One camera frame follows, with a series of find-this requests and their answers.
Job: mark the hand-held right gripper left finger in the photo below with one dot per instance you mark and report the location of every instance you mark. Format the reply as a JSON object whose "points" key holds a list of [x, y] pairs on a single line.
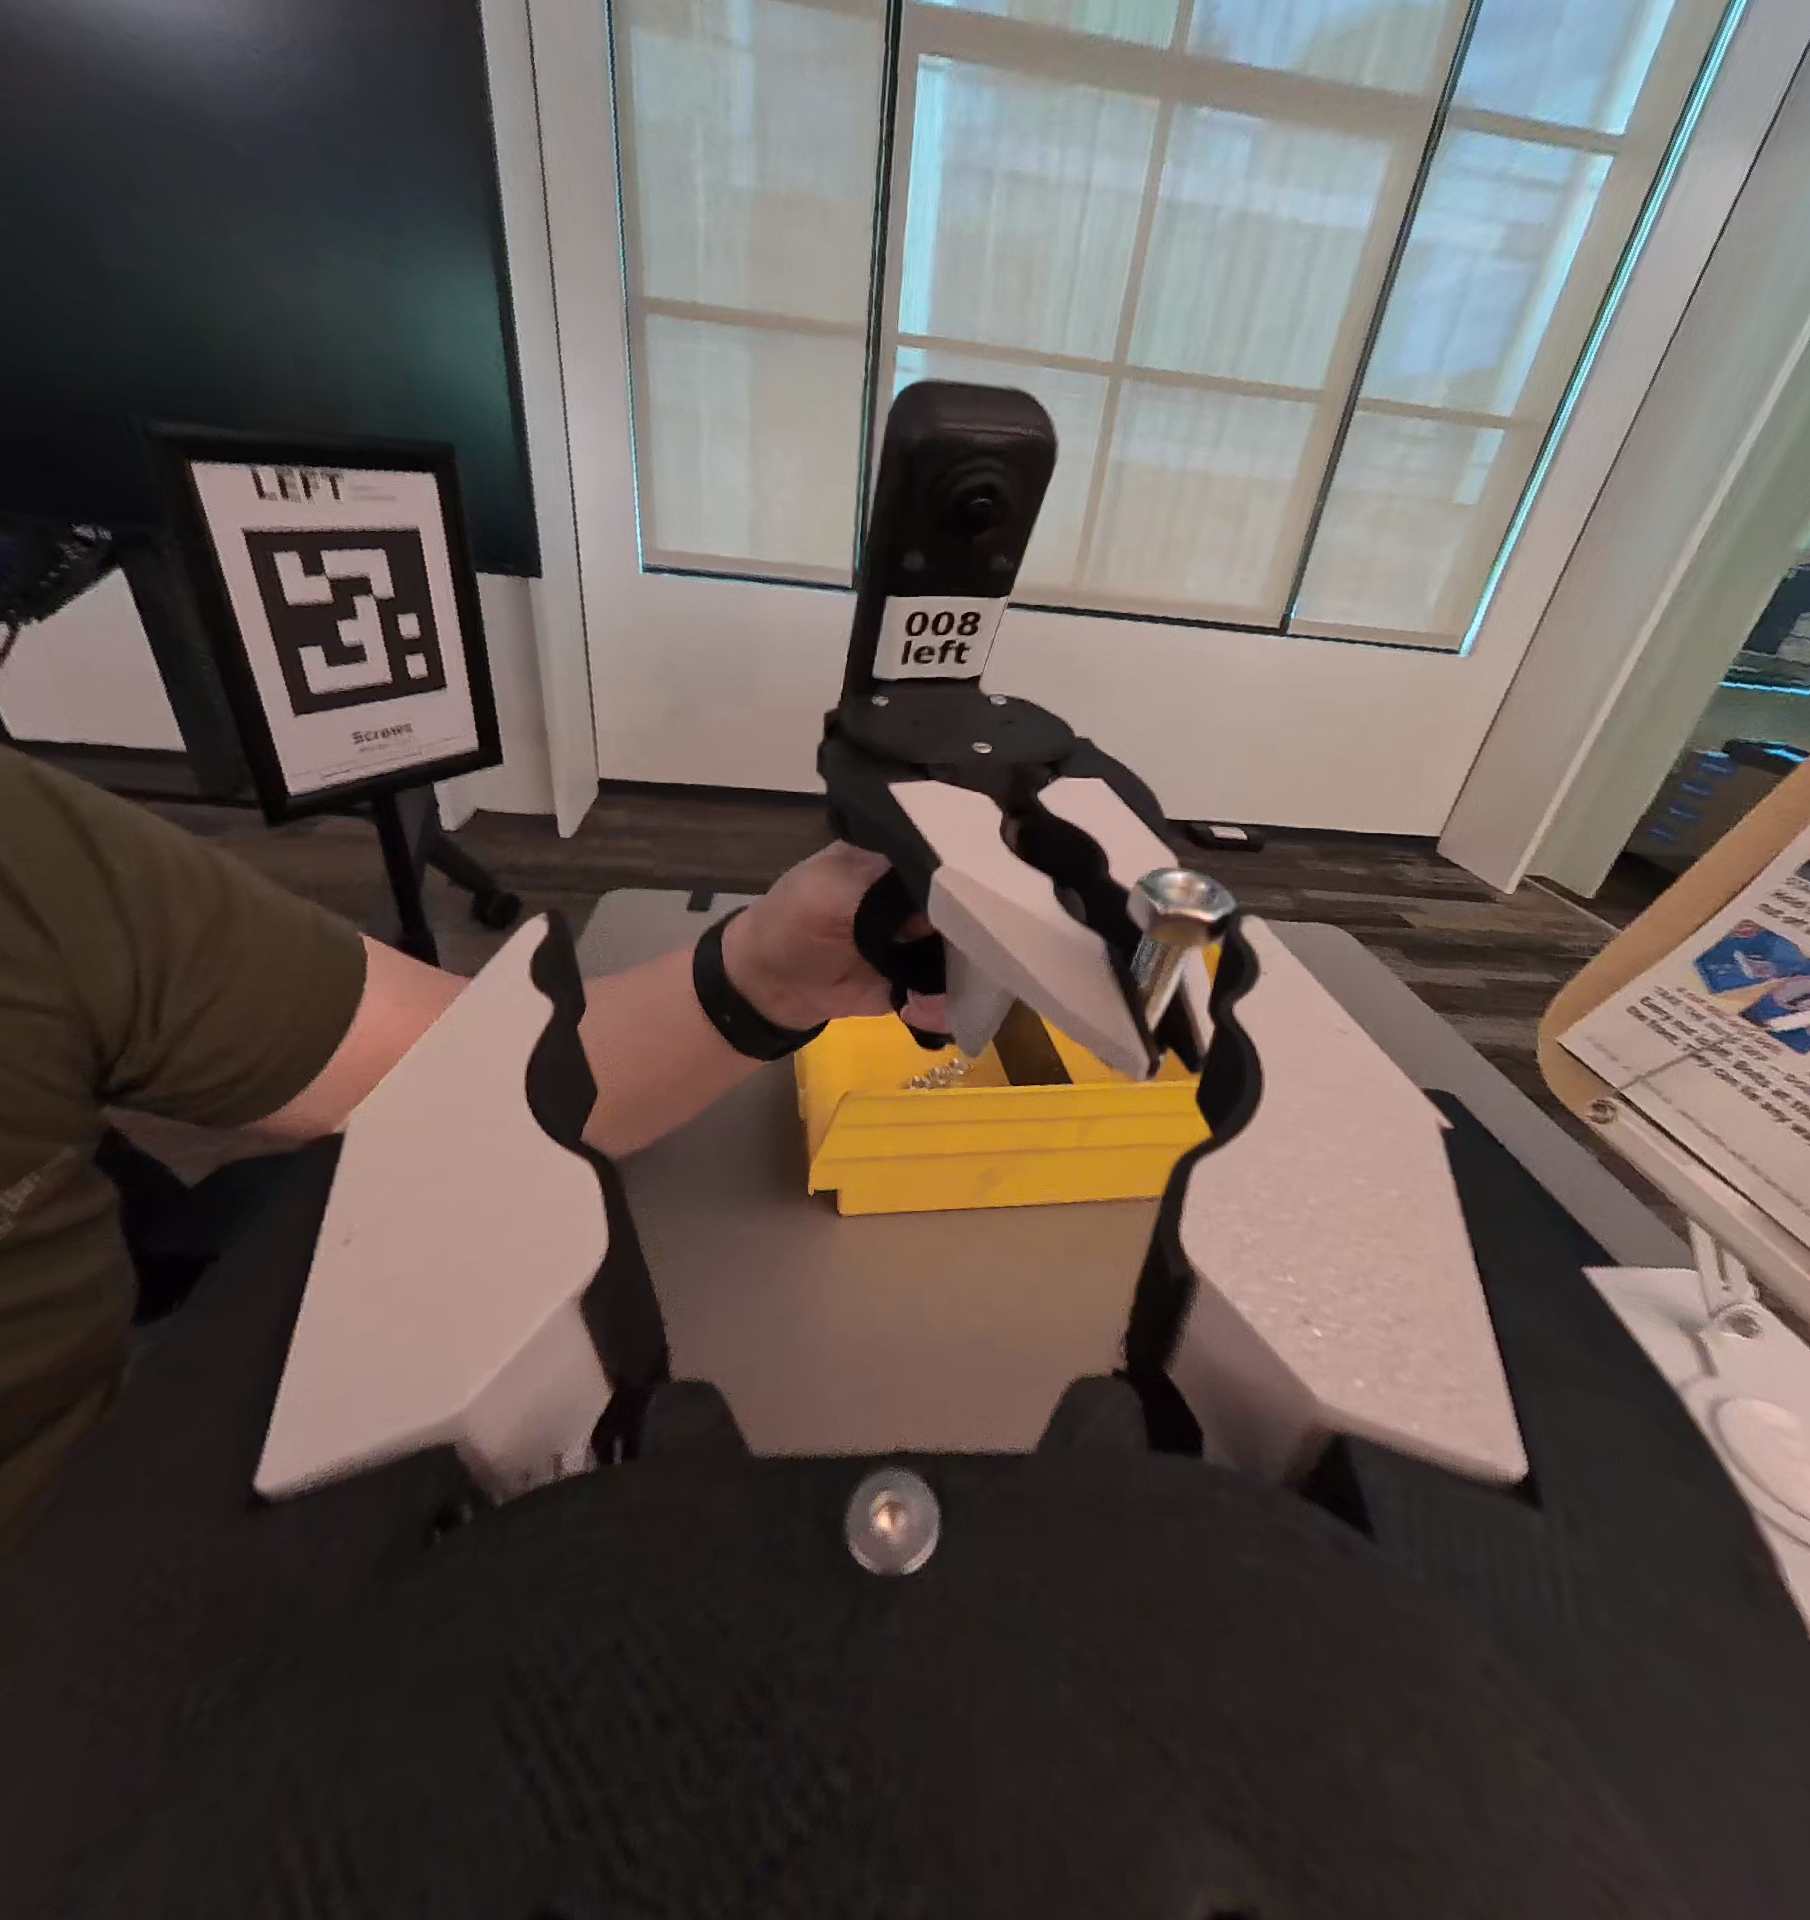
{"points": [[440, 1199]]}

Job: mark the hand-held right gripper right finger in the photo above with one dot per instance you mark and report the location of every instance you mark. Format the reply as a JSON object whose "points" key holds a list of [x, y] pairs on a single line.
{"points": [[1338, 1199]]}

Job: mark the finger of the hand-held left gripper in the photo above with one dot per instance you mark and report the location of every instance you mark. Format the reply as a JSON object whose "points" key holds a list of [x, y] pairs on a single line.
{"points": [[994, 931], [1107, 827]]}

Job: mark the yellow bin with divider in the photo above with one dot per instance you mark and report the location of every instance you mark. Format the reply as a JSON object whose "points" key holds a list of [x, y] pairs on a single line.
{"points": [[994, 1147]]}

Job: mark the person's left forearm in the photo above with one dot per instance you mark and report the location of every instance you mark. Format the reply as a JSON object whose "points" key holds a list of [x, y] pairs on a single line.
{"points": [[544, 1052]]}

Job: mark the person's left hand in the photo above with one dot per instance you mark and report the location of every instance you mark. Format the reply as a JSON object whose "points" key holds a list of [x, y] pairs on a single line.
{"points": [[799, 945]]}

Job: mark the black wristband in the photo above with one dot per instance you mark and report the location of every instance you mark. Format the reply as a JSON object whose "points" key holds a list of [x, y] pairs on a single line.
{"points": [[733, 1013]]}

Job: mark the black rolling stand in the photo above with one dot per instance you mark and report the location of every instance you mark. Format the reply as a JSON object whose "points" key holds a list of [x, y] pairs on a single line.
{"points": [[398, 864]]}

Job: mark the white stand base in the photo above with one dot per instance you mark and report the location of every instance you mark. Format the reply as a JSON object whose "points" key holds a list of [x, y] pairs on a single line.
{"points": [[1656, 1334]]}

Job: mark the wooden display board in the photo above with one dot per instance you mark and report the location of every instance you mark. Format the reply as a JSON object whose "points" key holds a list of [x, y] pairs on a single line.
{"points": [[1685, 922]]}

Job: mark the large gridded window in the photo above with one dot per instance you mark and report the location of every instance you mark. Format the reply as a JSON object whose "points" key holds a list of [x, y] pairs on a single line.
{"points": [[1025, 225]]}

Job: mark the framed marker sign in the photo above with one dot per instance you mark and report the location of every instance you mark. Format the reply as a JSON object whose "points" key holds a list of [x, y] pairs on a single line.
{"points": [[342, 601]]}

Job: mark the black equipment stand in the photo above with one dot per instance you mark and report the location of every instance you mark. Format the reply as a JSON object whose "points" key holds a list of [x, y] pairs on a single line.
{"points": [[35, 579]]}

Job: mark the large dark screen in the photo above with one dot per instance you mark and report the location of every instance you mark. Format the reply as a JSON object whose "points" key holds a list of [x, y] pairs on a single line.
{"points": [[216, 225]]}

